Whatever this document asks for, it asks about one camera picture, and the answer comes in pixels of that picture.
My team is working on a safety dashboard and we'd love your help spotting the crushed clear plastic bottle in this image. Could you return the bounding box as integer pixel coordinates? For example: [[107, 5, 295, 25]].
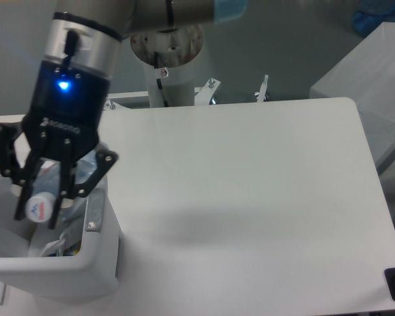
[[25, 150, 97, 223]]

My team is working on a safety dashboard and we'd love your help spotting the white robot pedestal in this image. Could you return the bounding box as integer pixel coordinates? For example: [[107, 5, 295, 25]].
[[130, 25, 203, 108]]

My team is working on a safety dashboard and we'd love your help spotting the blue yellow snack wrapper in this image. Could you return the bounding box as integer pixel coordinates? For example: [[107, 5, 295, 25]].
[[63, 241, 82, 256]]

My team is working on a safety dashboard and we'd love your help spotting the grey covered box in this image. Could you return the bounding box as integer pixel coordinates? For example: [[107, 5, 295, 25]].
[[309, 22, 395, 169]]

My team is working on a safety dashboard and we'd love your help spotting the black pedestal cable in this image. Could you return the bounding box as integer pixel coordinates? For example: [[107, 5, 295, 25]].
[[153, 51, 169, 108]]

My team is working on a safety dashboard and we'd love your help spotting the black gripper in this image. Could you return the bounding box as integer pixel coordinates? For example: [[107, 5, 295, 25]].
[[0, 29, 120, 230]]

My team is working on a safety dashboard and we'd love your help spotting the white trash can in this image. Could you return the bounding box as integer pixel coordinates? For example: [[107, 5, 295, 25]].
[[0, 176, 122, 298]]

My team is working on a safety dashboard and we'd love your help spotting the clear plastic bag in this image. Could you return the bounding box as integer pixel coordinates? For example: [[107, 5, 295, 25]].
[[28, 198, 86, 257]]

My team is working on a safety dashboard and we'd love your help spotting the white mounting bracket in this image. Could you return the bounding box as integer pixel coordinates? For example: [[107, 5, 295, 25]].
[[104, 92, 149, 110], [194, 78, 221, 106]]

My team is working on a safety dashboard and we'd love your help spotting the metal clamp bolt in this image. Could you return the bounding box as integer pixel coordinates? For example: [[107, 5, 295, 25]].
[[254, 74, 270, 103]]

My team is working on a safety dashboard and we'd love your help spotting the white mounting bracket right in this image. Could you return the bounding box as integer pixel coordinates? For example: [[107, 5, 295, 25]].
[[194, 78, 221, 106]]

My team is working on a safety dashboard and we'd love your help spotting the blue plastic bag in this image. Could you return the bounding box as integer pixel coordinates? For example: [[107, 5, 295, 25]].
[[352, 1, 395, 37]]

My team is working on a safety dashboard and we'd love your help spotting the white mounting bracket left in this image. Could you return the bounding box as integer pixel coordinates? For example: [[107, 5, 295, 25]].
[[104, 92, 149, 110]]

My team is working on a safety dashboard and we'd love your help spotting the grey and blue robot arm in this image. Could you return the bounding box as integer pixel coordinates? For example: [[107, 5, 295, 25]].
[[0, 1, 248, 228]]

